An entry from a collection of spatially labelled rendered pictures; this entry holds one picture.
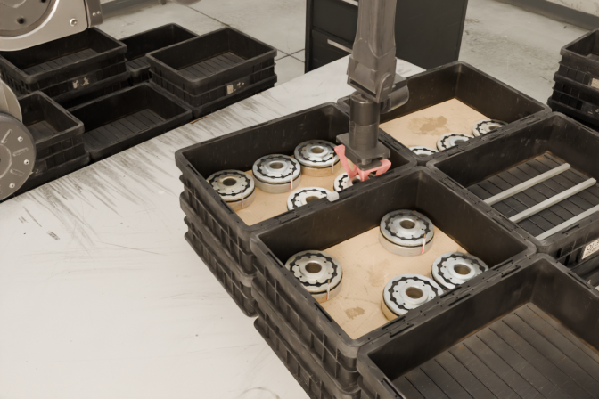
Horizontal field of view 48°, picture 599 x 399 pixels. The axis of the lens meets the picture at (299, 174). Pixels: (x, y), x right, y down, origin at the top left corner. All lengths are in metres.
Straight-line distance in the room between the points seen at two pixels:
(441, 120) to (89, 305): 0.92
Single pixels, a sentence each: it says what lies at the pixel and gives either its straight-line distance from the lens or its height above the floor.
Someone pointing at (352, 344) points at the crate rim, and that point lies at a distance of 1.00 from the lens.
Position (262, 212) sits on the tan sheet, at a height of 0.83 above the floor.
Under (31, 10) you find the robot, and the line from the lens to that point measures 0.73.
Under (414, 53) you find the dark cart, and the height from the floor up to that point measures 0.40.
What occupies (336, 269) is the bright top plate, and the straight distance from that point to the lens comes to 1.20.
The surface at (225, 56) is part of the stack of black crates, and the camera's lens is 2.77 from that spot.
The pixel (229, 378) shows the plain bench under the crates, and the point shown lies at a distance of 1.25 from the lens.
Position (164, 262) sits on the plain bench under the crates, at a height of 0.70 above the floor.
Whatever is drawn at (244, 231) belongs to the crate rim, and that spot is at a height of 0.93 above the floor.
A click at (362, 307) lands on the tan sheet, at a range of 1.18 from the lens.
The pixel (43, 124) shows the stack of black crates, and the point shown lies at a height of 0.49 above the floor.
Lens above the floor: 1.68
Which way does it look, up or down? 35 degrees down
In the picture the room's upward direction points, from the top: 1 degrees clockwise
